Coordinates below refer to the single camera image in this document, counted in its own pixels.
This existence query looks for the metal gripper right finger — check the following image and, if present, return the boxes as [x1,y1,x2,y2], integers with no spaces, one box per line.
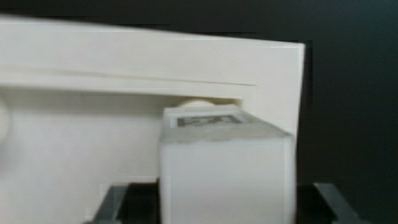
[314,183,362,224]

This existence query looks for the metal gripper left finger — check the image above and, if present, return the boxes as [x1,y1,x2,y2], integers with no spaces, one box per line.
[86,185,127,224]

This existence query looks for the white square table top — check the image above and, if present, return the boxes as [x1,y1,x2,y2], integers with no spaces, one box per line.
[0,15,303,224]

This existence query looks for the white leg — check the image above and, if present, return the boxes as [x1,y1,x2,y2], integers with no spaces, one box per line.
[157,105,296,224]

